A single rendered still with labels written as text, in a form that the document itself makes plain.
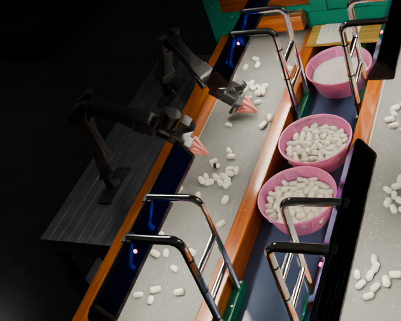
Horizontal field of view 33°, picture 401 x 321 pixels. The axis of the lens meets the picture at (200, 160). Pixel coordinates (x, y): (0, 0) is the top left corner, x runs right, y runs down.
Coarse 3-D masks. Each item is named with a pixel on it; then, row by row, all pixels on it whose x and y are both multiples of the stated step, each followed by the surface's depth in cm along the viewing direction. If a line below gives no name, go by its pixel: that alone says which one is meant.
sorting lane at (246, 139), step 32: (288, 64) 288; (256, 96) 278; (224, 128) 269; (256, 128) 263; (224, 160) 254; (256, 160) 249; (192, 192) 247; (224, 192) 241; (192, 224) 234; (160, 256) 228; (192, 288) 213; (128, 320) 212; (160, 320) 208; (192, 320) 204
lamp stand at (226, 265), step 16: (208, 224) 192; (128, 240) 183; (144, 240) 181; (160, 240) 178; (176, 240) 177; (208, 240) 194; (192, 256) 181; (208, 256) 190; (224, 256) 201; (192, 272) 183; (224, 272) 200; (208, 288) 190; (240, 288) 211; (208, 304) 192; (240, 304) 210; (224, 320) 203
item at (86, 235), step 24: (144, 96) 318; (120, 144) 296; (144, 144) 290; (96, 168) 288; (144, 168) 278; (72, 192) 281; (96, 192) 276; (120, 192) 271; (72, 216) 269; (96, 216) 265; (120, 216) 260; (48, 240) 264; (72, 240) 259; (96, 240) 254
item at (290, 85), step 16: (288, 16) 251; (240, 32) 245; (256, 32) 242; (272, 32) 240; (288, 32) 256; (288, 48) 255; (288, 80) 253; (304, 80) 270; (304, 96) 273; (304, 112) 268
